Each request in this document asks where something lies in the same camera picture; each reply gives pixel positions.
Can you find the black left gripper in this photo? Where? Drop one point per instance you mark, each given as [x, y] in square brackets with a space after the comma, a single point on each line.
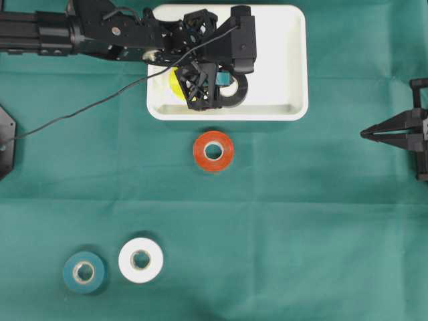
[197, 37]

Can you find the white tape roll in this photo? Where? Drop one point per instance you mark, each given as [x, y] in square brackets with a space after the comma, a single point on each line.
[140, 260]

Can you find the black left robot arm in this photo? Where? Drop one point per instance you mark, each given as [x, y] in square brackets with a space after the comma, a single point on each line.
[102, 30]

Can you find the white rectangular plastic case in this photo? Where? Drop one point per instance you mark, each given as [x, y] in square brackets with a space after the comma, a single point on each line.
[278, 88]

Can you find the yellow tape roll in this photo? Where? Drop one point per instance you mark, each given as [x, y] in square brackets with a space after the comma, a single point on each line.
[175, 86]

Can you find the black tape roll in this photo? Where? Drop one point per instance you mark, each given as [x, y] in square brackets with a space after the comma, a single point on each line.
[235, 93]

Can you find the teal tape roll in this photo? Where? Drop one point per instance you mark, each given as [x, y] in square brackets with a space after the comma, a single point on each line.
[84, 273]

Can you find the red tape roll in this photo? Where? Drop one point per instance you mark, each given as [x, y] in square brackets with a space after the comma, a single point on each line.
[213, 151]

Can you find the green table cloth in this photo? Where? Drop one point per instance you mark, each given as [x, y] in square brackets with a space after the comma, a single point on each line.
[309, 221]

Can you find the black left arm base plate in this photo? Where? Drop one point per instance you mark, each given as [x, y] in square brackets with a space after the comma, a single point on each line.
[8, 129]

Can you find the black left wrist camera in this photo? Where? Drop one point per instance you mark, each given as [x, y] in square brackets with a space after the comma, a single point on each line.
[233, 44]

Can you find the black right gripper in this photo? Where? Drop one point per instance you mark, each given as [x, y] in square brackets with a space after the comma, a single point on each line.
[414, 118]

